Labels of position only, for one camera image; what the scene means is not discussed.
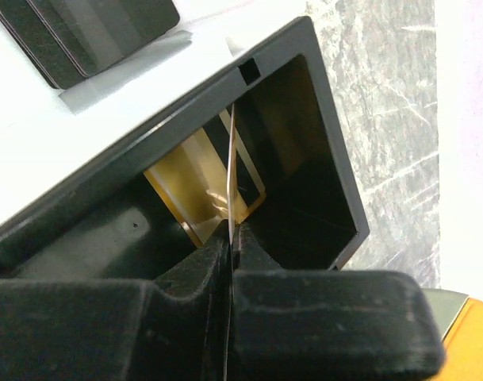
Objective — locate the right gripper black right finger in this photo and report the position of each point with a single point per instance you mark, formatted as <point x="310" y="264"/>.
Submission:
<point x="327" y="325"/>

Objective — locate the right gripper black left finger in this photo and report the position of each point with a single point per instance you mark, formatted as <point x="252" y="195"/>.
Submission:
<point x="172" y="328"/>

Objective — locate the black white three-compartment tray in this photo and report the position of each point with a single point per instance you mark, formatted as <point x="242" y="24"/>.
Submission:
<point x="74" y="201"/>

